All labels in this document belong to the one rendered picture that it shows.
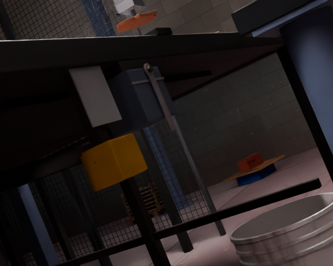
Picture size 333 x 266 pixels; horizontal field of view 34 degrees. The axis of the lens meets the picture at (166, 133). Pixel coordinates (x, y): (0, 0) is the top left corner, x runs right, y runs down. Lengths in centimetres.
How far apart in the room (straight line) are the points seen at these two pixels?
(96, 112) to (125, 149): 9
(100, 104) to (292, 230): 54
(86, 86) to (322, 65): 83
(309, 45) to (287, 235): 62
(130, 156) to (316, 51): 81
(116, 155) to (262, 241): 47
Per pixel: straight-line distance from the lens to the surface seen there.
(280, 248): 132
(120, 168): 102
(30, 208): 359
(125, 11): 182
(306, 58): 170
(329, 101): 169
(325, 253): 135
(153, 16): 183
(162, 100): 122
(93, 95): 108
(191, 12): 689
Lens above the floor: 64
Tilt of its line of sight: 2 degrees up
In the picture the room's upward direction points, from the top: 23 degrees counter-clockwise
